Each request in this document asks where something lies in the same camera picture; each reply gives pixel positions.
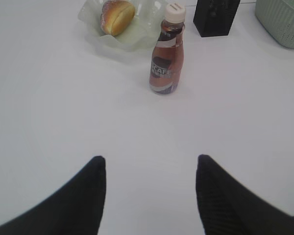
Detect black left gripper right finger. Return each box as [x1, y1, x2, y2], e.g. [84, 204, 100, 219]
[196, 155, 294, 235]

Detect pale green wavy glass plate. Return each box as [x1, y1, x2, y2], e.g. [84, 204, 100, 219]
[78, 0, 168, 51]

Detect grey-green woven plastic basket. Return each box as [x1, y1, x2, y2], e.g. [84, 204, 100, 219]
[255, 0, 294, 49]

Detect sugared bread roll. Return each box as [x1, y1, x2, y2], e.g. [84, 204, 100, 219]
[100, 0, 135, 36]

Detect brown coffee drink bottle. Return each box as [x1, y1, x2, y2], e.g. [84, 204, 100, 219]
[149, 3, 186, 94]

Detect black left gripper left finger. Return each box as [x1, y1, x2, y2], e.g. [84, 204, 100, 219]
[0, 156, 106, 235]

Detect black mesh pen holder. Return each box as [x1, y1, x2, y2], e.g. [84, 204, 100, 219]
[193, 0, 240, 37]

